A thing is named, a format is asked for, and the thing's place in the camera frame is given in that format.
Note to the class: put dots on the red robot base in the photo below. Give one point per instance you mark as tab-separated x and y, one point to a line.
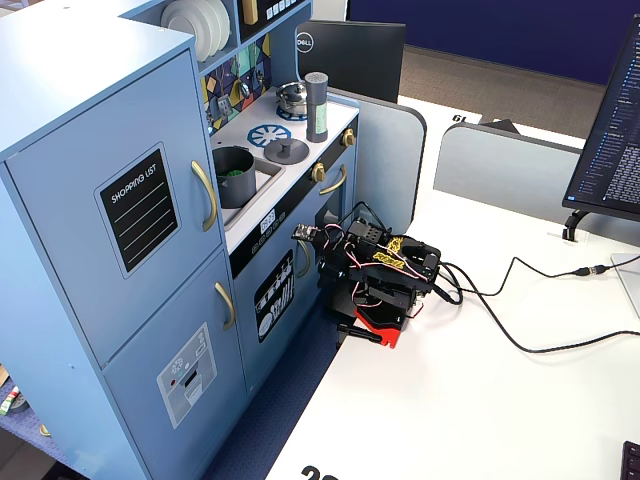
380	322

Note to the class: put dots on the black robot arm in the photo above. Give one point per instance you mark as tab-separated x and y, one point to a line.
380	274

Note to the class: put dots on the gray salt shaker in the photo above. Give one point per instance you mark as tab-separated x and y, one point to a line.
316	107

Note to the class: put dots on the black monitor stand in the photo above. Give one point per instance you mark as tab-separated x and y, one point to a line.
575	222

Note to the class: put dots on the long gray desk divider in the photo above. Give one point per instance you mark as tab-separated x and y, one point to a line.
500	170

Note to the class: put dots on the silver laptop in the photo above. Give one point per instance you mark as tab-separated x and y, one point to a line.
629	282

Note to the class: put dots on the monitor showing code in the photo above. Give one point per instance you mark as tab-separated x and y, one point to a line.
612	135

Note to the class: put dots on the black keyboard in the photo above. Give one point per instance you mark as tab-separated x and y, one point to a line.
632	462

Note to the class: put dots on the black table clamp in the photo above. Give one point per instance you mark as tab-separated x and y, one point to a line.
357	332

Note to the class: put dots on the gold stove knob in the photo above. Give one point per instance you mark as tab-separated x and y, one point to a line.
348	137
318	173

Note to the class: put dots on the rounded gray desk divider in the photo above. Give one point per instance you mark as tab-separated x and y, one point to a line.
387	165

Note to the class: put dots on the gray tape roll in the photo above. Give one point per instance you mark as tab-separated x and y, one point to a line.
22	404

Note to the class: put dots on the black paper sheet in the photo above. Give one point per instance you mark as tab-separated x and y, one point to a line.
506	127

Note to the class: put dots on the wooden cutting board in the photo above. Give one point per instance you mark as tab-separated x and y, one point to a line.
249	11

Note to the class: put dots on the shiny steel pot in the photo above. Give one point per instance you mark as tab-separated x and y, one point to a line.
291	97

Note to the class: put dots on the gray pot lid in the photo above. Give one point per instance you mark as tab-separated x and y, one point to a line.
286	151

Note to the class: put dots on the white number label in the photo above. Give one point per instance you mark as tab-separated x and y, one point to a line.
462	118

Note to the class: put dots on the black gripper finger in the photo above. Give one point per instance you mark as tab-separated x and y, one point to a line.
341	280
326	276

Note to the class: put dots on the green toy peas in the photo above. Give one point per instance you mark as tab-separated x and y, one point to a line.
232	172

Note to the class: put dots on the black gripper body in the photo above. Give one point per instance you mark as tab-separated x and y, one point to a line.
334	264

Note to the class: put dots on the small camera circuit board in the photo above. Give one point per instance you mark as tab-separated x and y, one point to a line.
305	231

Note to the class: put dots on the blue toy kitchen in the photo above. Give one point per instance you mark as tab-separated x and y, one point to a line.
75	150

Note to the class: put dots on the gray pot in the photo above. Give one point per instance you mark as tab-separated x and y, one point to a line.
239	187

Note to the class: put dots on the green and white box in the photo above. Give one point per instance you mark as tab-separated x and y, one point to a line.
7	402

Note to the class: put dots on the black Dell monitor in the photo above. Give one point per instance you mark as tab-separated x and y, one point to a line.
360	55

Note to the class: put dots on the white plate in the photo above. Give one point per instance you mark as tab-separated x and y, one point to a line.
226	22
181	21
213	25

